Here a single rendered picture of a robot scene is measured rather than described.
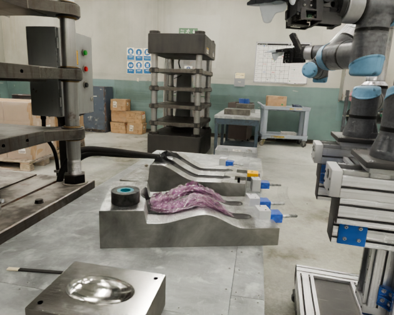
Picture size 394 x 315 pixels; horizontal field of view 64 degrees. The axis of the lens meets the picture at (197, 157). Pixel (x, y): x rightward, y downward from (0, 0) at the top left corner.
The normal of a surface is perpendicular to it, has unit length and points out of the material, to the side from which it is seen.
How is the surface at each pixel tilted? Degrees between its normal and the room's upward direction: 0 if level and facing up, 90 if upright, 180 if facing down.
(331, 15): 82
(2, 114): 80
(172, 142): 90
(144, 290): 0
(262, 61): 90
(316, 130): 90
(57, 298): 0
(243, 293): 0
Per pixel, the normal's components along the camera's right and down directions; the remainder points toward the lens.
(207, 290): 0.04, -0.97
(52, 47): -0.19, 0.21
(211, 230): 0.11, 0.22
